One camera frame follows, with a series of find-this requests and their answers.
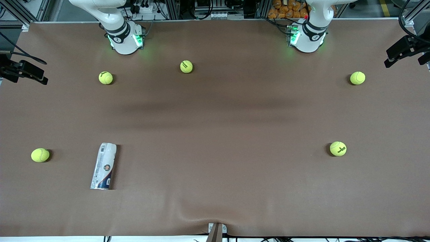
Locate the silver tennis ball can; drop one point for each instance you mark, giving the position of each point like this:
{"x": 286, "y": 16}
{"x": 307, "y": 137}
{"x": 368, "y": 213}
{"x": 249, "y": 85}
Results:
{"x": 104, "y": 166}

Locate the green-lit right arm base box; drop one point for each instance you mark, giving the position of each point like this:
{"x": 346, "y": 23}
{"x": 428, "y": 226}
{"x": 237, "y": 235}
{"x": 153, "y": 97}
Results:
{"x": 139, "y": 37}

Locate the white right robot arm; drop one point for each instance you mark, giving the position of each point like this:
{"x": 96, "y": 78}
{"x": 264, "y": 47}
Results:
{"x": 121, "y": 40}

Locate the green-lit left arm base box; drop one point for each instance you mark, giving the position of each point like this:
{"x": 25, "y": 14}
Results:
{"x": 293, "y": 36}

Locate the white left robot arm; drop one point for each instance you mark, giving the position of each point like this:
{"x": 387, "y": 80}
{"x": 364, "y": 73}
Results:
{"x": 310, "y": 40}

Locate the yellow-green tennis ball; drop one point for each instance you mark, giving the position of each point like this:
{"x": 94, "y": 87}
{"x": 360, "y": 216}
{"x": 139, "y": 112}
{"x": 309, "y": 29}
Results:
{"x": 186, "y": 66}
{"x": 105, "y": 77}
{"x": 338, "y": 148}
{"x": 357, "y": 78}
{"x": 40, "y": 155}

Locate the orange bag of items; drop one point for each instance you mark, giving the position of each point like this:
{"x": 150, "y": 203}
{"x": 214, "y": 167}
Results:
{"x": 289, "y": 10}

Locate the white power strip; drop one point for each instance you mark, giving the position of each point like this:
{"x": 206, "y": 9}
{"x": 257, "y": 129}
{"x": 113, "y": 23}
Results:
{"x": 144, "y": 9}

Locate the white connector strip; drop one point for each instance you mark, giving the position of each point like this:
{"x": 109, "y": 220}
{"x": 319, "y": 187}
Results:
{"x": 220, "y": 15}

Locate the brown table mat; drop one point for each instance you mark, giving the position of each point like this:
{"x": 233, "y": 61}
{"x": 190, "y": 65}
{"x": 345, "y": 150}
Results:
{"x": 215, "y": 168}

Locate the aluminium frame profile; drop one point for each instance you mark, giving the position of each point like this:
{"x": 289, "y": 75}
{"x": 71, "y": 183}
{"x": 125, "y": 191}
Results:
{"x": 262, "y": 8}
{"x": 415, "y": 13}
{"x": 173, "y": 9}
{"x": 18, "y": 15}

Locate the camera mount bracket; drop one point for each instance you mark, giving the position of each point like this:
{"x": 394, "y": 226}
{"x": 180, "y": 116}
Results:
{"x": 216, "y": 232}

